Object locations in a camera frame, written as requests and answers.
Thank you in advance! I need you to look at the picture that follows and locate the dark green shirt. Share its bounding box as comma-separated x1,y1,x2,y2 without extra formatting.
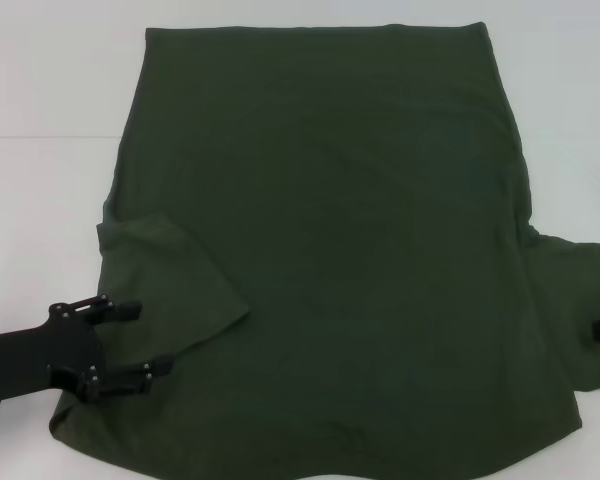
48,20,600,480

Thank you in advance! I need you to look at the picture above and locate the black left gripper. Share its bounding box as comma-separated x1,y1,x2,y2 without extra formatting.
0,294,176,405

